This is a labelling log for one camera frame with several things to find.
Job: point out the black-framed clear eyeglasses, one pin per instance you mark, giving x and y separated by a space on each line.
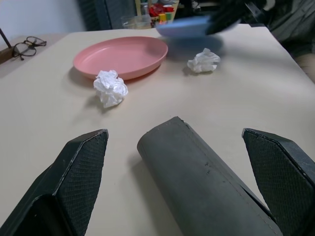
23 52

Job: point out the dark blue partition panel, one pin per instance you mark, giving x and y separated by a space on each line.
98 14

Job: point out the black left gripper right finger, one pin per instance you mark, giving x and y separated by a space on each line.
283 184

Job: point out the pink plate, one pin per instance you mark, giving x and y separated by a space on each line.
123 56

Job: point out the crumpled white paper ball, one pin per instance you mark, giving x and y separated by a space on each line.
204 61
110 88

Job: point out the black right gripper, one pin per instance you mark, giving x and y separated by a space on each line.
256 12

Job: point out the blue plate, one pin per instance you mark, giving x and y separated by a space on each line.
182 28

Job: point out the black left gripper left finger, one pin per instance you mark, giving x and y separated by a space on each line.
73 184

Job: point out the colourful toy pile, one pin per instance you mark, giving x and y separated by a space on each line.
160 11

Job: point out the clear plastic container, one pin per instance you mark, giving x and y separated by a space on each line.
136 22

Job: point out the brown wooden peg rack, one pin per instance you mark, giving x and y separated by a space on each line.
5 55

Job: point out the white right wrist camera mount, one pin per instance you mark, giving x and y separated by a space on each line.
270 6

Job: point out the grey glasses case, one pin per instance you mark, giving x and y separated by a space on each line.
192 184

